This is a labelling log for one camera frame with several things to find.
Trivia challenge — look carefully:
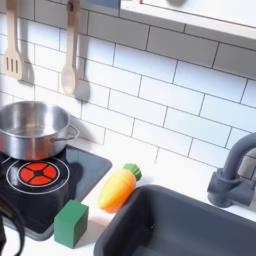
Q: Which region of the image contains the thin black cable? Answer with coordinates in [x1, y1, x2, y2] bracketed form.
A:
[0, 194, 26, 256]

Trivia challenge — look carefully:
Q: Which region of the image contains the green wooden block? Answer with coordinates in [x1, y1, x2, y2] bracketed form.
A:
[53, 199, 90, 250]

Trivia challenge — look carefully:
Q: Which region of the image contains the orange toy carrot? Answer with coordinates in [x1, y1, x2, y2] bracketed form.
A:
[97, 163, 143, 212]

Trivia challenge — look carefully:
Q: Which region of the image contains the dark grey sink basin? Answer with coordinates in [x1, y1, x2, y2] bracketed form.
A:
[93, 185, 256, 256]

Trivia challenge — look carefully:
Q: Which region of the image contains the dark grey tap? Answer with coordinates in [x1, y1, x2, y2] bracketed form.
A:
[206, 132, 256, 209]

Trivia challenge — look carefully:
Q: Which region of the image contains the white wall cabinet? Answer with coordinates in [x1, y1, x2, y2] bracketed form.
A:
[119, 0, 256, 41]

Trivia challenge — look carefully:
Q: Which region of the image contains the wooden slotted spatula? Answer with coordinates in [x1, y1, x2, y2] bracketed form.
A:
[2, 0, 25, 81]

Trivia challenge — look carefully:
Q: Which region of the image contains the black toy stove top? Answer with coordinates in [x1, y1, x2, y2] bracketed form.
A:
[0, 144, 113, 242]

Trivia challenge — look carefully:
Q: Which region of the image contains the steel pot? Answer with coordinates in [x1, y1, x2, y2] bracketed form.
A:
[0, 100, 81, 162]

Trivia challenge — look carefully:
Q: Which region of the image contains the wooden spoon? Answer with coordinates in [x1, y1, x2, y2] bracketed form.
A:
[61, 0, 81, 96]

